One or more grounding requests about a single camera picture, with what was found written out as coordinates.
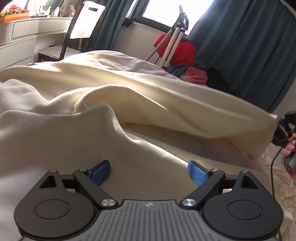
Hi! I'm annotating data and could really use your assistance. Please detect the cream white sweatpants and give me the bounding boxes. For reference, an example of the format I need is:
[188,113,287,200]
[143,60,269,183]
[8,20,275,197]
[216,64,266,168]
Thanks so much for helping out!
[1,60,276,240]

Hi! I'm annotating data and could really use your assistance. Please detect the white folding tripod stand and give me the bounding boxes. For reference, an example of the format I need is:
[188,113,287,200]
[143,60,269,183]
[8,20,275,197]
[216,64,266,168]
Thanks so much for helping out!
[145,5,189,70]

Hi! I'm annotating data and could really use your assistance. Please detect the person's hand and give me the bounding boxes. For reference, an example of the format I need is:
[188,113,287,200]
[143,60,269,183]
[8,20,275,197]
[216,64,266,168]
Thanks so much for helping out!
[282,133,296,159]

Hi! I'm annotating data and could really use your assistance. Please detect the pastel pink bed quilt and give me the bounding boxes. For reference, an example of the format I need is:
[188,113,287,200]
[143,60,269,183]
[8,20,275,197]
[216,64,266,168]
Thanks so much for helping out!
[81,50,296,241]

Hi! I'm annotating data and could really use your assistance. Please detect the teal curtain right side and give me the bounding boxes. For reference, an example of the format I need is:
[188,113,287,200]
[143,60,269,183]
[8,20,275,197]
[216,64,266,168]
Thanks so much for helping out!
[189,1,295,113]

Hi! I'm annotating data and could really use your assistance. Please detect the pink crumpled garment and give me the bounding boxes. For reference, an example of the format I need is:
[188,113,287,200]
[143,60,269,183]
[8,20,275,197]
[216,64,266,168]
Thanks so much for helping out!
[181,66,208,87]

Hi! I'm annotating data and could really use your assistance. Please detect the red cloth bundle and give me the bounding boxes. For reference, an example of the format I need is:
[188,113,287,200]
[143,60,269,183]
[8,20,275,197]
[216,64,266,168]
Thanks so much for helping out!
[154,34,197,66]

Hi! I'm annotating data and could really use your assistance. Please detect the teal curtain beside desk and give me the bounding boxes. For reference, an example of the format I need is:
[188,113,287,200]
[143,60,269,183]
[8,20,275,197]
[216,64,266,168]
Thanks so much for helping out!
[82,0,133,52]

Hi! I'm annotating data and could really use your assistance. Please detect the white chest of drawers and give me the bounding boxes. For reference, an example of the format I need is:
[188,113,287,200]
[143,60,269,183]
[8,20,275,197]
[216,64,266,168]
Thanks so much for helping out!
[1,37,37,70]

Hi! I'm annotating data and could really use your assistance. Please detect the dark wood white-seat chair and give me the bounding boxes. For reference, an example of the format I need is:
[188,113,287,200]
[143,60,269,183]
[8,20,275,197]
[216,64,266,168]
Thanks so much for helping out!
[38,1,105,62]

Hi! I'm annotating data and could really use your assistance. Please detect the white vanity desk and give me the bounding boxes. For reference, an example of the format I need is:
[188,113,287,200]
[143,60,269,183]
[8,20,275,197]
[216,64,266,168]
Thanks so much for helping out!
[1,17,72,46]

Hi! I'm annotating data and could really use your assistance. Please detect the orange box on desk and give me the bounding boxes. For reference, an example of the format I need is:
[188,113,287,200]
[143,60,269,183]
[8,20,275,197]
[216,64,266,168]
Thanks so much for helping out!
[0,13,29,24]

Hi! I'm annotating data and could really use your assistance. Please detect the black cable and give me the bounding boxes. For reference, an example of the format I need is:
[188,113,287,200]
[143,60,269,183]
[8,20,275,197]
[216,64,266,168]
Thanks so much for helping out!
[270,146,283,241]

